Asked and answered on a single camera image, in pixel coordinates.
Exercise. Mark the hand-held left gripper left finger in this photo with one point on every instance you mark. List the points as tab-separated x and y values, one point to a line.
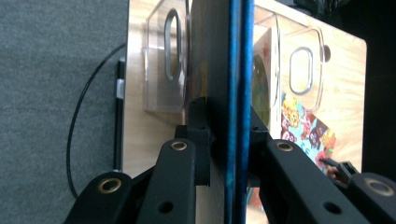
199	137

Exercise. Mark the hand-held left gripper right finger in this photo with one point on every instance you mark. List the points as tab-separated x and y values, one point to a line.
258	133

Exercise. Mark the white caterpillar book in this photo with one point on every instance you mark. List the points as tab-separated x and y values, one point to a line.
263	87

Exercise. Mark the clear acrylic book rack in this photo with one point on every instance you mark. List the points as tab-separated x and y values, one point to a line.
165	93

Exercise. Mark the dark blue monster book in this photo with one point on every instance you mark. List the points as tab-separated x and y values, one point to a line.
218	62

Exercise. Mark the round black table grommet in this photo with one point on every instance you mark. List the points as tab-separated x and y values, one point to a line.
327	53

